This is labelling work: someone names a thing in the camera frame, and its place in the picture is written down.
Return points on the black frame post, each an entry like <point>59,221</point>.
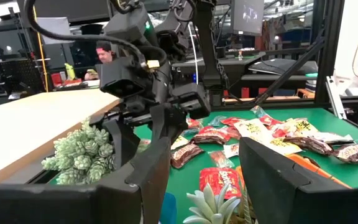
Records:
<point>329,62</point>

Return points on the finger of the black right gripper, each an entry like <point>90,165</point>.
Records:
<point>124,143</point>
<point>163,124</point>

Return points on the brown peanut candy bar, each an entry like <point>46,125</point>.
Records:
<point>210,136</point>
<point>356,153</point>
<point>185,154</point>
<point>312,145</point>

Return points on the black pegboard cart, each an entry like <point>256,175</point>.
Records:
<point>20,73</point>

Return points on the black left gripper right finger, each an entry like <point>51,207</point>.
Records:
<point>291,199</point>

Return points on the yellow-green bottle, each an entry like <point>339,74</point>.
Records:
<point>70,72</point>

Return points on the orange slotted plastic basket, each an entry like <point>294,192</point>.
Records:
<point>328,175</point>

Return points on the yellow sour candy pack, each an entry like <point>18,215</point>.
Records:
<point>179,142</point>
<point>280,146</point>
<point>297,127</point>
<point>252,129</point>

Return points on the blue plastic bin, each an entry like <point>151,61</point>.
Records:
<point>168,208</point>

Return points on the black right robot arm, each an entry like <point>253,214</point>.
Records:
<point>129,25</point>

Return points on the person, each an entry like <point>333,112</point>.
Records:
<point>104,54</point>

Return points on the black office desk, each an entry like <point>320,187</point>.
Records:
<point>238,67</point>

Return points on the light wooden side table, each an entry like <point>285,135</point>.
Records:
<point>26,124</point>

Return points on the red box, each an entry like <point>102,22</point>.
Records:
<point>56,78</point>

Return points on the yellow pole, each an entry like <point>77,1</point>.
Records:
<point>41,53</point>

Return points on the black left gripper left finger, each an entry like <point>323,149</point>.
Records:
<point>73,205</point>

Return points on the clear teal candy wrapper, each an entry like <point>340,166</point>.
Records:
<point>216,120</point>

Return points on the aluminium bracket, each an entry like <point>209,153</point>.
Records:
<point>336,99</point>

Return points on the potted pale clustered succulent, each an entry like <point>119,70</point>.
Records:
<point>79,152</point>

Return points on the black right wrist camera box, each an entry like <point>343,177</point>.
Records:
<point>120,79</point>

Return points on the black computer monitor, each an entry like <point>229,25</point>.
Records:
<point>247,15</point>

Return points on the potted mixed artificial succulents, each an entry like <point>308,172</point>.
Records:
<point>211,207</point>

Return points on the black diagonal frame brace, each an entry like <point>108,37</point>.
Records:
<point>291,70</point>

